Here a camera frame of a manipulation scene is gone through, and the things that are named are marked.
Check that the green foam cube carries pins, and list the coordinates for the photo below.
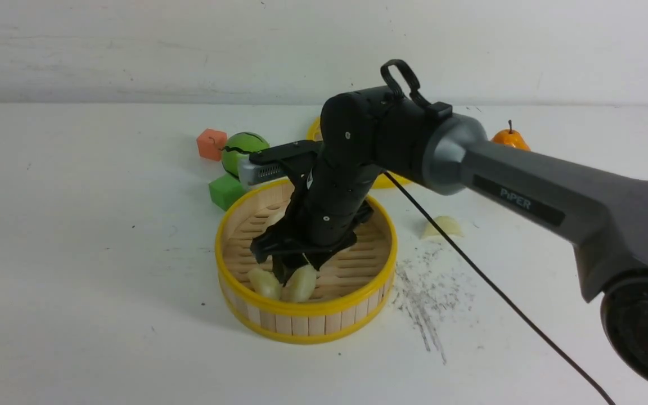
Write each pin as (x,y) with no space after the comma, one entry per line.
(225,190)

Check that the woven bamboo steamer lid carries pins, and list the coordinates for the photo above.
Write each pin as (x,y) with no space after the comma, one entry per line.
(381,182)

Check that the white dumpling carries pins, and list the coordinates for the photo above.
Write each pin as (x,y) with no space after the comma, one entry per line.
(264,283)
(274,218)
(301,285)
(447,224)

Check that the orange foam cube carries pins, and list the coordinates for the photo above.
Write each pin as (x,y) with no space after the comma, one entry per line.
(210,144)

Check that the bamboo steamer tray yellow rim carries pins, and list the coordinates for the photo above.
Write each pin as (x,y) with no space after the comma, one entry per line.
(351,288)

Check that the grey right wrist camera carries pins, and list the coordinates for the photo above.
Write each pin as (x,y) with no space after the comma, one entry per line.
(290,160)

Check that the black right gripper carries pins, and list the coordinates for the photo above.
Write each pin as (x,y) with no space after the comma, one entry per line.
(325,207)

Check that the green toy watermelon ball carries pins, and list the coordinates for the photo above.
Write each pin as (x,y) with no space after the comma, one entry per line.
(238,147)

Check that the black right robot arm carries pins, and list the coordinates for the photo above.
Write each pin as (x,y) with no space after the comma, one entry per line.
(364,133)

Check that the orange toy pear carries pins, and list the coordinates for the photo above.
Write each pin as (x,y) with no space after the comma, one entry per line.
(510,137)

